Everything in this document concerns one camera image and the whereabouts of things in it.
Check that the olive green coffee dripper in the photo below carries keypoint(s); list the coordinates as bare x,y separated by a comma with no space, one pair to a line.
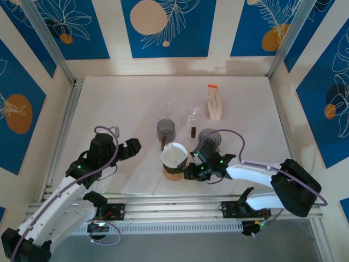
171,170

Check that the grey smoked coffee dripper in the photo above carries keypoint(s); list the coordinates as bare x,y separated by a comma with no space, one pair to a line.
211,135

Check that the wide aluminium base rail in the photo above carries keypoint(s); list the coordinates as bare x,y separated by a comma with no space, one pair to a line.
174,210

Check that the aluminium side rail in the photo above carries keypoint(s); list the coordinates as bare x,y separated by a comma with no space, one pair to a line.
319,240
64,128

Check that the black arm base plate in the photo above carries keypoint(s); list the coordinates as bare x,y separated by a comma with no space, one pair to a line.
229,209
117,211

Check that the white paper coffee filter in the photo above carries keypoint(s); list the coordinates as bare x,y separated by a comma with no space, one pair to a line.
174,155

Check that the aluminium frame post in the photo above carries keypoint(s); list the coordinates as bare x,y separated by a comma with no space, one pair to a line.
46,35
289,41

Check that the small grey white box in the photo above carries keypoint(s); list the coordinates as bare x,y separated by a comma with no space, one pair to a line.
116,130

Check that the white orange filter pack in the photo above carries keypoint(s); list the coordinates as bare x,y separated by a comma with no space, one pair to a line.
215,106

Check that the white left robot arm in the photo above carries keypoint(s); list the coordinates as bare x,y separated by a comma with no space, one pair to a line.
54,202

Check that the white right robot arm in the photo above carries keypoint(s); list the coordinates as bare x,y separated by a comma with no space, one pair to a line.
251,172

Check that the orange glass carafe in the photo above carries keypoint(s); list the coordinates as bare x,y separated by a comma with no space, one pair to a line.
173,177

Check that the clear glass carafe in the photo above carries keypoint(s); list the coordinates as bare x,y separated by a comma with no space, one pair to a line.
166,109

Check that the black controller board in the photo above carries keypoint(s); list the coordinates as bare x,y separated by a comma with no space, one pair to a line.
95,232
249,229

